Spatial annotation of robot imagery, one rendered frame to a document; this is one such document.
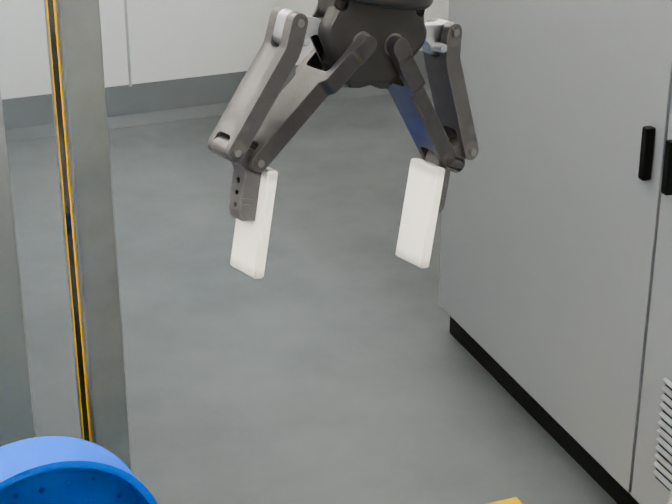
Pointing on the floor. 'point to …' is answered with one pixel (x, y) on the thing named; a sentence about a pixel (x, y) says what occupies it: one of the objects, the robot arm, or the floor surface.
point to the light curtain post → (88, 220)
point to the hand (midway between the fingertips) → (335, 250)
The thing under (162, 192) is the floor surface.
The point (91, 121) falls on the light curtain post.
